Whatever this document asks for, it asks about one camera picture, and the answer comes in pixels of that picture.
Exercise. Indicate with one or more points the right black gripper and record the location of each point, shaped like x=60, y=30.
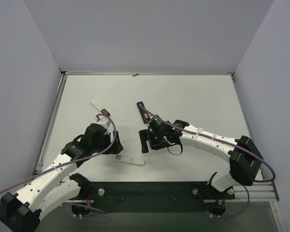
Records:
x=148, y=133

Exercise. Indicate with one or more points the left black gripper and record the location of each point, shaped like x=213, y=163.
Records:
x=116, y=144

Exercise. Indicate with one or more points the white remote control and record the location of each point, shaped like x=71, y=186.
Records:
x=136, y=161

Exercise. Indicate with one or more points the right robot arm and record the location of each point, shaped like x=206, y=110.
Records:
x=241, y=154

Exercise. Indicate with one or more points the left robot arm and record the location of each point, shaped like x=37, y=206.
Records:
x=24, y=210

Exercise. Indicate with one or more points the slim black remote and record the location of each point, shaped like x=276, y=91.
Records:
x=144, y=115

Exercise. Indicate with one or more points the white remote with display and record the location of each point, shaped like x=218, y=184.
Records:
x=99, y=107

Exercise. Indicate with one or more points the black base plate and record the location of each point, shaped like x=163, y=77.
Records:
x=150, y=197

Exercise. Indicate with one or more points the aluminium frame rail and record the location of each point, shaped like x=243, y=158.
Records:
x=256, y=191

